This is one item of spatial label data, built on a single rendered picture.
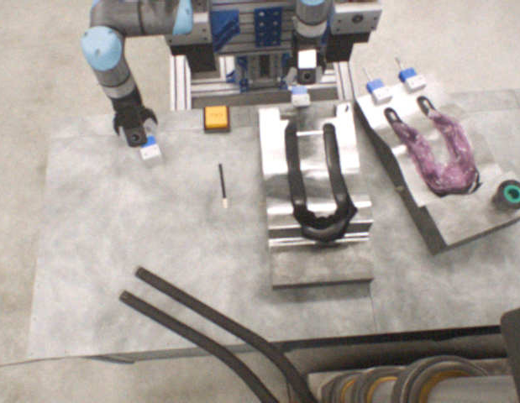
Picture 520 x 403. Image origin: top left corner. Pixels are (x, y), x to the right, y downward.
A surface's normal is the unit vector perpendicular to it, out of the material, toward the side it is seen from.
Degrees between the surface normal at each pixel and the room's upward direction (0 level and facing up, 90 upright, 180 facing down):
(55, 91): 0
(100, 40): 1
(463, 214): 0
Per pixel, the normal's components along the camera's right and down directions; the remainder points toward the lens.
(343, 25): 0.08, 0.92
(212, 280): 0.00, -0.37
